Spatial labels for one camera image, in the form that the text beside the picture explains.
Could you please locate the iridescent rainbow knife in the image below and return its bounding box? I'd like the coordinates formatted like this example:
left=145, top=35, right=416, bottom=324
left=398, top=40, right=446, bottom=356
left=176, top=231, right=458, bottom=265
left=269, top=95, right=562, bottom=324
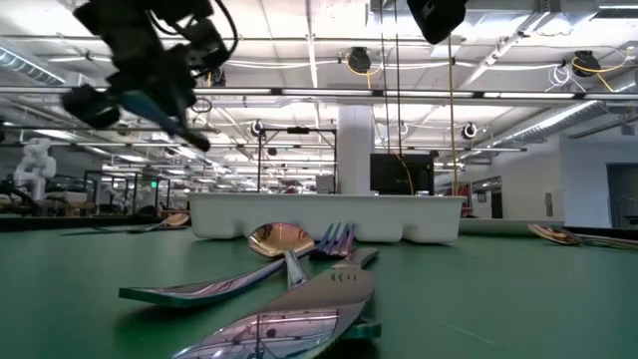
left=171, top=247, right=383, bottom=359
left=119, top=91, right=185, bottom=137

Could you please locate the black hanging cable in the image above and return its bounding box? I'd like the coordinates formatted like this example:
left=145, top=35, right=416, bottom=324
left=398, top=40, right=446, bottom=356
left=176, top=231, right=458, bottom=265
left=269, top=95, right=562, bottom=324
left=393, top=0, right=404, bottom=157
left=378, top=0, right=392, bottom=155

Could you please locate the iridescent rainbow spoon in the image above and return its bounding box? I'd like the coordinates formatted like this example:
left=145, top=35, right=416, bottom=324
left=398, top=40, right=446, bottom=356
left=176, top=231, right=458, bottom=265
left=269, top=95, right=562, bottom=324
left=94, top=212, right=191, bottom=235
left=247, top=221, right=316, bottom=291
left=526, top=222, right=638, bottom=251

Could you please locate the coiled white cable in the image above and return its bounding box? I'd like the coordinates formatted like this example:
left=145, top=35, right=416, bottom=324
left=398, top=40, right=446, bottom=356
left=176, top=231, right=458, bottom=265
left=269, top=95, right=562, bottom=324
left=547, top=63, right=573, bottom=92

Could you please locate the red object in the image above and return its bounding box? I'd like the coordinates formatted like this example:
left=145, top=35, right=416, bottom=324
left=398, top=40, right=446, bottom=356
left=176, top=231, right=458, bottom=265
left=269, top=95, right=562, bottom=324
left=456, top=181, right=474, bottom=218

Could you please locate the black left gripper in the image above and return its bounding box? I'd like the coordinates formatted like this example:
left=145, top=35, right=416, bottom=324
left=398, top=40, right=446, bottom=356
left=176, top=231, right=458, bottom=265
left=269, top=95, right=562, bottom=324
left=62, top=44, right=211, bottom=153

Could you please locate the silver ventilation duct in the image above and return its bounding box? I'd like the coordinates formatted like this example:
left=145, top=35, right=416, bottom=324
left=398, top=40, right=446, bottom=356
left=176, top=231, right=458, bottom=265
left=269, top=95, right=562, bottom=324
left=0, top=47, right=96, bottom=101
left=492, top=74, right=638, bottom=149

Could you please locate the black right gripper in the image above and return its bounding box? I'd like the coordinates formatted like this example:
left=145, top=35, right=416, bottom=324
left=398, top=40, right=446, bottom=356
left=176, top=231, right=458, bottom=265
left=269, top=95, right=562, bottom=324
left=406, top=0, right=470, bottom=46

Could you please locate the green table mat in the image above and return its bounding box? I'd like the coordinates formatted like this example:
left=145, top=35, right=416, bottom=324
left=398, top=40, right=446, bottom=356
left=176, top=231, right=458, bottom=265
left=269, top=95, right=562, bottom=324
left=0, top=226, right=638, bottom=359

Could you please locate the dark grey door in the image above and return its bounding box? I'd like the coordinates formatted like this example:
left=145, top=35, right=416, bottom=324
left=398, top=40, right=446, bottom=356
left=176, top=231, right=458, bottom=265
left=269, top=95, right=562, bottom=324
left=606, top=163, right=638, bottom=229

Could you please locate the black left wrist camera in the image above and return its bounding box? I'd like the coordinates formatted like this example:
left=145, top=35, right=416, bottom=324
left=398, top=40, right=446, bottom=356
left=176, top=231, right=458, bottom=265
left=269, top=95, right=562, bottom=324
left=181, top=17, right=235, bottom=71

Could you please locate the yellow extension cord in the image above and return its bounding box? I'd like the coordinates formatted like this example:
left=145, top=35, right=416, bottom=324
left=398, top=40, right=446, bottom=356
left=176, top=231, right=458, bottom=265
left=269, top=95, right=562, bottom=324
left=447, top=34, right=461, bottom=196

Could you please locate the black monitor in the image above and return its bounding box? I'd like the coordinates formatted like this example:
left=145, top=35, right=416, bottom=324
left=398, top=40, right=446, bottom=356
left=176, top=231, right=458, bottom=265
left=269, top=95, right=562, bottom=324
left=369, top=153, right=435, bottom=195

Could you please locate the iridescent rainbow fork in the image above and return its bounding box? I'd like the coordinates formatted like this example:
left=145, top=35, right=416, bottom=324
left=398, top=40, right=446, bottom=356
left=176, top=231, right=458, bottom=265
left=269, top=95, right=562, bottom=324
left=118, top=222, right=356, bottom=309

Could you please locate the white plastic cutlery tray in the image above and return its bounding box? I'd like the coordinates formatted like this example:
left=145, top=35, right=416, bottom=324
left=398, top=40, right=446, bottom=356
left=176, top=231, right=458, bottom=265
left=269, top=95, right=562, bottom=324
left=187, top=191, right=468, bottom=244

